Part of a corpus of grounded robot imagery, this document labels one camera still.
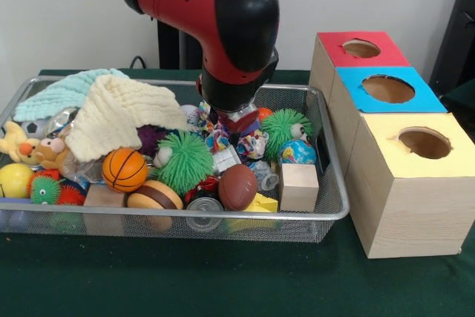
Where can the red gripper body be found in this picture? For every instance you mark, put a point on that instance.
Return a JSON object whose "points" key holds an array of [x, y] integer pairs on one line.
{"points": [[248, 120]]}

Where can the polka dot cloth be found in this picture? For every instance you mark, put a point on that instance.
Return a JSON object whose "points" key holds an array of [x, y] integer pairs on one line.
{"points": [[252, 146]]}

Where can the cream waffle cloth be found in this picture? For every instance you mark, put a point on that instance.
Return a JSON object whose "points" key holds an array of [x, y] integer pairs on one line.
{"points": [[118, 109]]}

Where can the clear mesh bin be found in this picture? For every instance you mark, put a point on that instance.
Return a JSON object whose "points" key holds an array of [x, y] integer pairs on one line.
{"points": [[259, 228]]}

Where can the wooden box with three holes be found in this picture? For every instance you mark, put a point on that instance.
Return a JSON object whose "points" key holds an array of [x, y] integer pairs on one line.
{"points": [[415, 213]]}

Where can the green spiky ball with eyes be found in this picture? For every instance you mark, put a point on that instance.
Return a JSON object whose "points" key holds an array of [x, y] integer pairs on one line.
{"points": [[282, 127]]}

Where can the globe print ball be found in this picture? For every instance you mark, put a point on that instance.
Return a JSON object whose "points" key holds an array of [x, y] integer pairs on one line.
{"points": [[297, 153]]}

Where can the brown toy football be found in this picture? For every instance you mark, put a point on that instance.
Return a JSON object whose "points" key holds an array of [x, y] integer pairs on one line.
{"points": [[237, 187]]}

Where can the green spiky rubber ball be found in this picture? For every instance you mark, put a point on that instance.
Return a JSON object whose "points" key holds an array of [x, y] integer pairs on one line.
{"points": [[185, 163]]}

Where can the plain wooden cube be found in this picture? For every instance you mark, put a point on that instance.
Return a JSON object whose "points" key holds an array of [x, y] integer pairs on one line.
{"points": [[298, 187]]}

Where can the toy burger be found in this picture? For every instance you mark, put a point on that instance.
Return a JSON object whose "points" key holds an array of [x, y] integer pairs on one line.
{"points": [[154, 194]]}

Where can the orange toy basketball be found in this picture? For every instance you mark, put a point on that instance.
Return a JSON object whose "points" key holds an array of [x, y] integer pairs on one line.
{"points": [[124, 170]]}

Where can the dark green table cloth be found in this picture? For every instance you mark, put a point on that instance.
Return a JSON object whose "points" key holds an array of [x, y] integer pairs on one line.
{"points": [[222, 280]]}

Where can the mint waffle cloth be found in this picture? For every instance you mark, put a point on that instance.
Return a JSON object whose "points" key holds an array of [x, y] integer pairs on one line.
{"points": [[55, 94]]}

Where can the green cloth of side table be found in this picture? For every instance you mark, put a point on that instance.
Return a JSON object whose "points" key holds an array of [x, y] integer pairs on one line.
{"points": [[464, 98]]}

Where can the black chair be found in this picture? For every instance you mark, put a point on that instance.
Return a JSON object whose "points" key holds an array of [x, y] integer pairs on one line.
{"points": [[460, 35]]}

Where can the yellow smiley ball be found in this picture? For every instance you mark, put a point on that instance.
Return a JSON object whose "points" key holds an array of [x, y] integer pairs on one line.
{"points": [[15, 181]]}

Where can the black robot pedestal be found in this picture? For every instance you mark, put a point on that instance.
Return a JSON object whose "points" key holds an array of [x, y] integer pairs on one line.
{"points": [[170, 49]]}

